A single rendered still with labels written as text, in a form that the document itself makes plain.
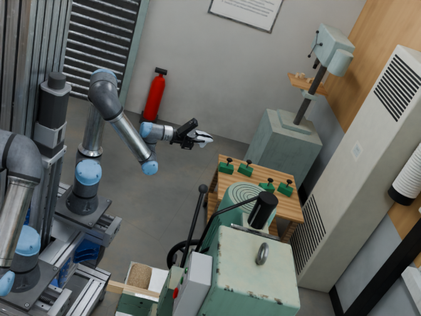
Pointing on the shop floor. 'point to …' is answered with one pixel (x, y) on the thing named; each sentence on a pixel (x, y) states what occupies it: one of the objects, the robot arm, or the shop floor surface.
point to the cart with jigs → (257, 173)
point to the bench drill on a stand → (261, 143)
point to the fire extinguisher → (154, 98)
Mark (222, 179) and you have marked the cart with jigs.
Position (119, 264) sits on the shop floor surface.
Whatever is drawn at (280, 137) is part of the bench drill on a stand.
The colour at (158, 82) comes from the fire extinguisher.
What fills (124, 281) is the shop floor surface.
